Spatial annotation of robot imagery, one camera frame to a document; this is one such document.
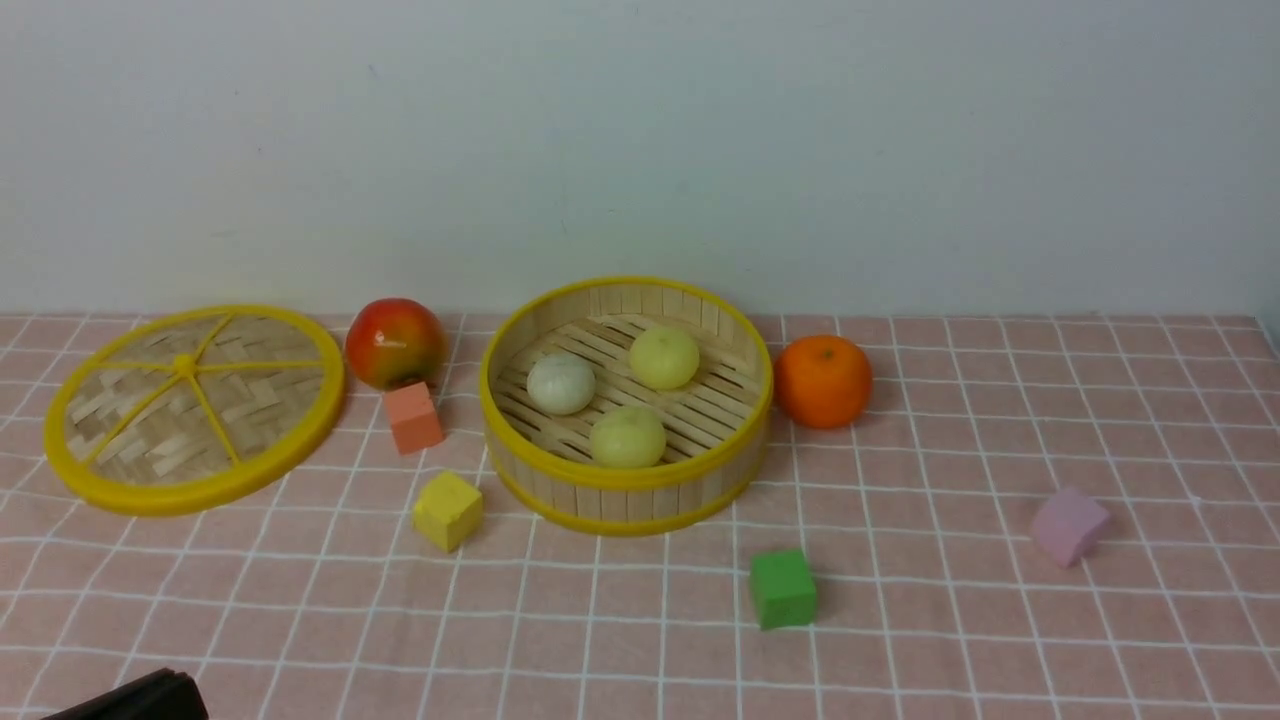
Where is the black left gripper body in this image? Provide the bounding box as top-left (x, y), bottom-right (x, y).
top-left (46, 667), bottom-right (210, 719)

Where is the white bun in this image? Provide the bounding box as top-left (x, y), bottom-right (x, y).
top-left (525, 352), bottom-right (596, 416)

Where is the yellow bun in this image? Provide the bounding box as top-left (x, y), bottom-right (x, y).
top-left (628, 325), bottom-right (701, 391)
top-left (589, 405), bottom-right (667, 469)

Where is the yellow bamboo steamer lid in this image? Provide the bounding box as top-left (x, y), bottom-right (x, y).
top-left (44, 305), bottom-right (346, 516)

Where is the yellow bamboo steamer tray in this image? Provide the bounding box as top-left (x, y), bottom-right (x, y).
top-left (477, 275), bottom-right (773, 536)

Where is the pink checkered tablecloth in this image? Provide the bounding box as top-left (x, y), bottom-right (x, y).
top-left (1, 311), bottom-right (1279, 719)

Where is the yellow foam cube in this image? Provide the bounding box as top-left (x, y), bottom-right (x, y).
top-left (411, 471), bottom-right (484, 553)

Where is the orange foam cube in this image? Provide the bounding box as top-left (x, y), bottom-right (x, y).
top-left (383, 382), bottom-right (445, 456)

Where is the red apple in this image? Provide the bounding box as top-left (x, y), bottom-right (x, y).
top-left (344, 297), bottom-right (449, 392)

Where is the green foam cube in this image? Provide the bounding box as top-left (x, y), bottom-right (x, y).
top-left (749, 548), bottom-right (818, 632)

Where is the orange fruit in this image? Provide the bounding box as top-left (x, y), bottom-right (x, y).
top-left (773, 334), bottom-right (874, 430)

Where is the pink foam cube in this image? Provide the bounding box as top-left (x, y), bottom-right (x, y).
top-left (1029, 487), bottom-right (1112, 569)

